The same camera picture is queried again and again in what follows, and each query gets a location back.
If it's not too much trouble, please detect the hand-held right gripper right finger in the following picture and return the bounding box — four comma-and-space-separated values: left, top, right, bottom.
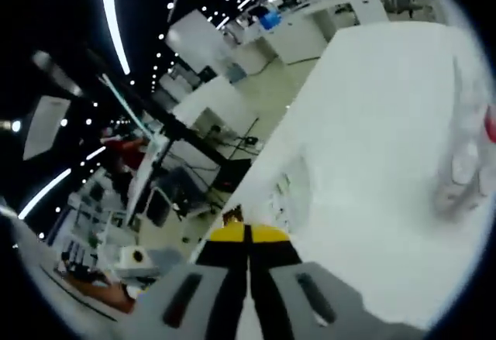
246, 223, 425, 340

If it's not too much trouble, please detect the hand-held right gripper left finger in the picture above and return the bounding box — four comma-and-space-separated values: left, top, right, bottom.
114, 223, 250, 340

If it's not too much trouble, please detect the small red label skincare bottle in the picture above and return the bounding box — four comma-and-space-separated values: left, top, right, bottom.
434, 138, 487, 217

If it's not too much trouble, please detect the green and black packet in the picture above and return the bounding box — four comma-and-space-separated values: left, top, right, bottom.
267, 171, 292, 227

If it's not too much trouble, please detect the white slanted board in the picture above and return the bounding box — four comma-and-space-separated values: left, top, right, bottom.
127, 138, 171, 222

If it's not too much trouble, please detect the black stand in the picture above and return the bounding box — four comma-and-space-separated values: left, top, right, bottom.
33, 47, 237, 170

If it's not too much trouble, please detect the grey hanging panel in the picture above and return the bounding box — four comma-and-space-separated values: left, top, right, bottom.
22, 95, 73, 162

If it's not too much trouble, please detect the blue box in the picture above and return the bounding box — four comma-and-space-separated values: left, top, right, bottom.
260, 9, 283, 30

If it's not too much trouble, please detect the long white counter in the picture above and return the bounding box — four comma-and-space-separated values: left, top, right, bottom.
228, 0, 435, 66

